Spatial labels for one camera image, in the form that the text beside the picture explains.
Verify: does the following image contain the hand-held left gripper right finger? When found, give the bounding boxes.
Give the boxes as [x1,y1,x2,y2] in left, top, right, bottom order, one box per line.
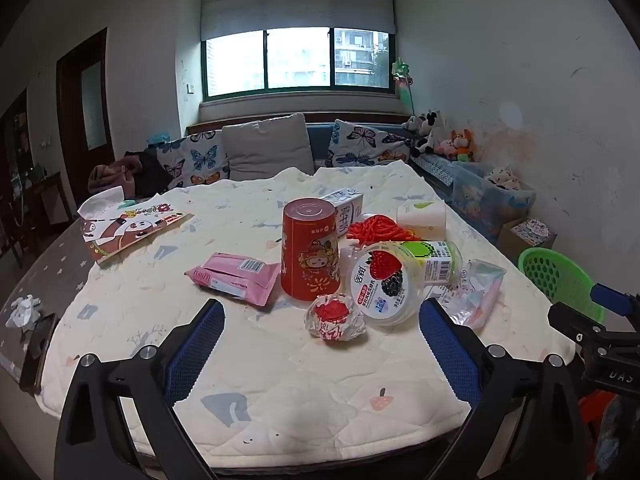
[419,297,588,480]

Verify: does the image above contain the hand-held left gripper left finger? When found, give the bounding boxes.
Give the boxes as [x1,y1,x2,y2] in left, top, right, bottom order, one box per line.
[54,298,227,480]

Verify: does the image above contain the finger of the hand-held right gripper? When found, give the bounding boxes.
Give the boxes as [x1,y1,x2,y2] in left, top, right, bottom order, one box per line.
[548,302,608,346]
[591,282,640,317]

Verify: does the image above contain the green plastic basket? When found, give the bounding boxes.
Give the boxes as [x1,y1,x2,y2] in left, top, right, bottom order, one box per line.
[517,247,606,323]

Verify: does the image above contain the clear plastic bag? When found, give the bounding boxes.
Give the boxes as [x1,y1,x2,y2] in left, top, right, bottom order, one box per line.
[440,259,507,330]

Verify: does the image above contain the pink wipes packet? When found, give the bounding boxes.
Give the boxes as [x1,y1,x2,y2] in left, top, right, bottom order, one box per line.
[185,252,282,309]

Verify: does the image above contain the berry label plastic cup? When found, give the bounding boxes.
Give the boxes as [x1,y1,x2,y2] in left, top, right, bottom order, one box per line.
[347,242,426,327]

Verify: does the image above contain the red foil wrapper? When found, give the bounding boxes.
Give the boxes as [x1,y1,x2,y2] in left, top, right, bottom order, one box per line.
[305,292,368,342]

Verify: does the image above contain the white packet with green leaf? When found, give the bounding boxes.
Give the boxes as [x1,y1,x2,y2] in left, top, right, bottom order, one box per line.
[396,200,447,241]

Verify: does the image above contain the red mesh net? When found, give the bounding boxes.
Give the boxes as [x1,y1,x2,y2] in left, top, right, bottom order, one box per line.
[346,213,421,243]

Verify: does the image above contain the red paper cup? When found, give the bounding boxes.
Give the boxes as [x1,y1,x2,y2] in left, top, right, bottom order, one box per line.
[280,197,343,303]

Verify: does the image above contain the white milk carton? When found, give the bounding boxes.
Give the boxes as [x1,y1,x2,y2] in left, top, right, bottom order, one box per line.
[320,187,363,238]

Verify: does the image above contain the red plastic stool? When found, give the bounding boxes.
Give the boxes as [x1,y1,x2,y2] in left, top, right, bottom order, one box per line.
[580,392,616,480]

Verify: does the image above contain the cardboard box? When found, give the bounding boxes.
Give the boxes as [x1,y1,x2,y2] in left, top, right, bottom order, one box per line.
[500,217,557,261]

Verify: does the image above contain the white quilted blanket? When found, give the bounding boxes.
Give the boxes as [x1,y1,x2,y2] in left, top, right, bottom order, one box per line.
[35,162,576,468]

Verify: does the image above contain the cartoon printed book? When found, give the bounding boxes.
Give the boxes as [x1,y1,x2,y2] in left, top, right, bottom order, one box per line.
[80,200,195,266]

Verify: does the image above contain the clear plastic storage bin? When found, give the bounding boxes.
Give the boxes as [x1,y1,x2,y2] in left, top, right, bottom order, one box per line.
[450,162,536,233]

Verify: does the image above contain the dark phone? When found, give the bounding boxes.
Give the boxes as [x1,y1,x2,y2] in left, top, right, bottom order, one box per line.
[20,312,58,393]

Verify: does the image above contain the spotted white cloth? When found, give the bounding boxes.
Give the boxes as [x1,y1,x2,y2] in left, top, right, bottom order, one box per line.
[482,165,523,191]

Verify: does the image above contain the grey star mat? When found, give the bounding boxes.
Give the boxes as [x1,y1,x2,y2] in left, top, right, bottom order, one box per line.
[0,220,101,391]

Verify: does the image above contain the crumpled white paper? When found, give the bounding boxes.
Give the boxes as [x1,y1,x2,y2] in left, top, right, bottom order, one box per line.
[5,295,43,331]

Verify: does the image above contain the small butterfly print cushion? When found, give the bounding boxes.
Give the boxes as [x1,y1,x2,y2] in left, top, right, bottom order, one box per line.
[155,130,231,188]

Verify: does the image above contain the pile of clothes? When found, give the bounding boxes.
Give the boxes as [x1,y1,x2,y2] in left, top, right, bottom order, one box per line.
[89,150,171,198]

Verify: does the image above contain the orange fox plush toy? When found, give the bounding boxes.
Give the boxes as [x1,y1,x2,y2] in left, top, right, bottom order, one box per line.
[450,129,476,162]

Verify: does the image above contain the grey cushion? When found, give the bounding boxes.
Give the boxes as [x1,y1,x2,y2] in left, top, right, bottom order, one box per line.
[221,112,316,181]

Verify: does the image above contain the cow plush toy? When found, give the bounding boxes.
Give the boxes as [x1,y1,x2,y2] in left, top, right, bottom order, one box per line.
[405,110,446,157]

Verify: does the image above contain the large butterfly print cushion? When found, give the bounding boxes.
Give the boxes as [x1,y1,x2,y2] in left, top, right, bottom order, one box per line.
[325,119,416,168]

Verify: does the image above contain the dark wooden cabinet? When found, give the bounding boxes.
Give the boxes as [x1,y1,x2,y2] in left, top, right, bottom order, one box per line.
[0,87,31,266]

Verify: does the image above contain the dark wooden door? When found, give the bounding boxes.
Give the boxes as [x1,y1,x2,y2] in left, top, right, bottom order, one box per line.
[56,27,118,206]

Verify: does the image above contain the green pinwheel toy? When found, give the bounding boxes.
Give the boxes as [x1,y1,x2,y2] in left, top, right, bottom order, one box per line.
[390,57,418,116]

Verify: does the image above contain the green framed window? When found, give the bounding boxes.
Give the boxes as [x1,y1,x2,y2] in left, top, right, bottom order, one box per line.
[202,27,393,98]

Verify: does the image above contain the white roller blind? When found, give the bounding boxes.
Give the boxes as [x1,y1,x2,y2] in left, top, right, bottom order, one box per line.
[200,0,397,42]

